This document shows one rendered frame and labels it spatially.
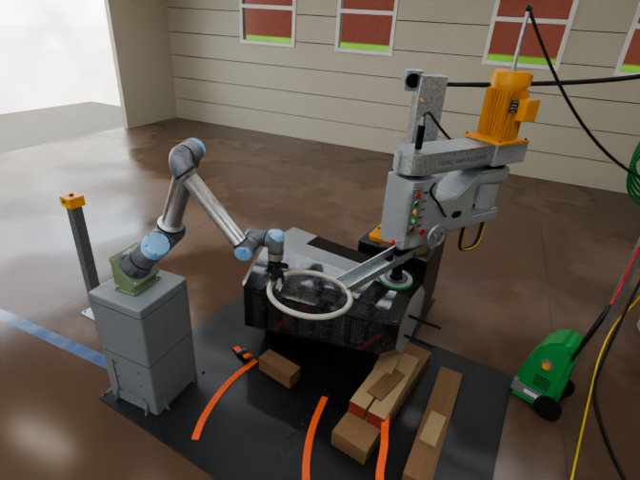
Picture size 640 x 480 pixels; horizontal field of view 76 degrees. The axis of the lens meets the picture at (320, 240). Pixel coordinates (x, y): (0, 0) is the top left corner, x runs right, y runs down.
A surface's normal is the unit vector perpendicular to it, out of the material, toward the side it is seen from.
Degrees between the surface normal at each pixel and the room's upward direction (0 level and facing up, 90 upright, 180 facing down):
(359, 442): 0
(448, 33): 90
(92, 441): 0
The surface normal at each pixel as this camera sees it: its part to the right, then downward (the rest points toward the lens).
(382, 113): -0.40, 0.40
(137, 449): 0.06, -0.89
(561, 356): -0.70, 0.29
